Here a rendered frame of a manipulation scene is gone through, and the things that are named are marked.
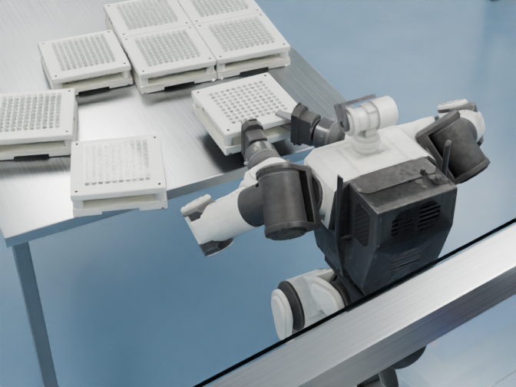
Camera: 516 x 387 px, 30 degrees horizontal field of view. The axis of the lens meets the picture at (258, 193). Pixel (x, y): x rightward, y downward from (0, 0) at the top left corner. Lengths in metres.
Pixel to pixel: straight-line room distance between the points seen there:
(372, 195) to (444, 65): 2.95
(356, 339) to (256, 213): 0.97
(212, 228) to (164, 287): 1.45
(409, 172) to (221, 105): 0.80
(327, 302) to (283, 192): 0.44
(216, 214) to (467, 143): 0.58
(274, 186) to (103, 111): 1.03
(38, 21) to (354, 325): 2.50
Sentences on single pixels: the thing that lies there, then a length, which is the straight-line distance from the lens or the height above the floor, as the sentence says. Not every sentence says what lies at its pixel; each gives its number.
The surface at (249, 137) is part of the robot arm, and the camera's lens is 2.52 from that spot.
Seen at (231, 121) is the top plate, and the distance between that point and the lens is 2.64.
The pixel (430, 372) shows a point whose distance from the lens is 1.39.
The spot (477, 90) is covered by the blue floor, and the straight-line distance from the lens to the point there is 4.74.
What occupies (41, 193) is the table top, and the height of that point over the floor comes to 0.88.
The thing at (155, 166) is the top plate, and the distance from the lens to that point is 2.57.
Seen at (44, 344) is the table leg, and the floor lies 0.45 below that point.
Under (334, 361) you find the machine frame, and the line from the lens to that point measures 1.10.
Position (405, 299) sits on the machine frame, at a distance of 1.18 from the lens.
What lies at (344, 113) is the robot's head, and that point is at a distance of 2.05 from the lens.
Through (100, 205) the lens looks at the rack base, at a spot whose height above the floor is 0.90.
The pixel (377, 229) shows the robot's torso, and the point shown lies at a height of 1.19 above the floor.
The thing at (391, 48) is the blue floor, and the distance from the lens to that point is 5.02.
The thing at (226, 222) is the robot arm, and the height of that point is 1.11.
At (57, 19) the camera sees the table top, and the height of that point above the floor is 0.88.
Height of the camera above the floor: 2.46
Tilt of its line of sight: 38 degrees down
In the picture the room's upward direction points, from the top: 1 degrees counter-clockwise
